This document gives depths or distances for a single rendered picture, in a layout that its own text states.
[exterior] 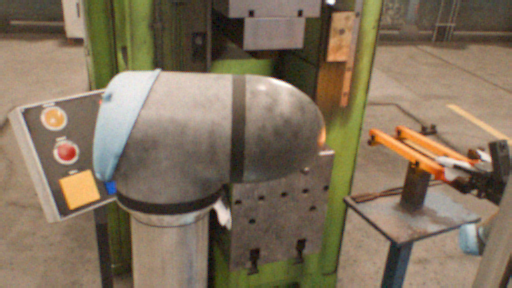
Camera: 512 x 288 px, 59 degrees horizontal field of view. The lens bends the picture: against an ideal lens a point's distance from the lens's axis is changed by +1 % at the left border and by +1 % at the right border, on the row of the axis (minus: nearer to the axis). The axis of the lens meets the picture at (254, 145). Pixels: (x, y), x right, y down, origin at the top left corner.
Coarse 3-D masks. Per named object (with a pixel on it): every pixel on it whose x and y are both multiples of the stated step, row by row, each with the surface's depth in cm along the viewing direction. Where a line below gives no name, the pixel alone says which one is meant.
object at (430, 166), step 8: (384, 136) 155; (392, 144) 151; (400, 144) 150; (400, 152) 148; (408, 152) 145; (416, 152) 145; (424, 160) 140; (424, 168) 139; (432, 168) 137; (440, 168) 135; (440, 176) 134; (448, 184) 132; (456, 184) 130; (464, 184) 127; (464, 192) 128
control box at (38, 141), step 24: (72, 96) 111; (96, 96) 115; (24, 120) 103; (72, 120) 110; (96, 120) 114; (24, 144) 105; (48, 144) 105; (72, 144) 109; (48, 168) 105; (72, 168) 108; (48, 192) 104; (48, 216) 108
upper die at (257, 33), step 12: (216, 12) 155; (216, 24) 157; (228, 24) 145; (240, 24) 135; (252, 24) 132; (264, 24) 134; (276, 24) 135; (288, 24) 137; (300, 24) 138; (228, 36) 146; (240, 36) 136; (252, 36) 134; (264, 36) 135; (276, 36) 137; (288, 36) 138; (300, 36) 140; (252, 48) 136; (264, 48) 137; (276, 48) 139; (288, 48) 140
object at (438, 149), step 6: (402, 126) 165; (396, 132) 165; (408, 132) 160; (414, 132) 160; (408, 138) 160; (414, 138) 158; (420, 138) 156; (426, 138) 156; (420, 144) 156; (426, 144) 153; (432, 144) 152; (438, 144) 152; (432, 150) 151; (438, 150) 149; (444, 150) 148; (450, 150) 148; (450, 156) 145; (456, 156) 144; (462, 156) 144; (468, 162) 139; (474, 162) 139
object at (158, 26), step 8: (160, 0) 132; (160, 8) 133; (160, 16) 133; (152, 24) 135; (160, 24) 134; (160, 32) 135; (160, 40) 136; (160, 48) 137; (160, 56) 138; (160, 64) 139
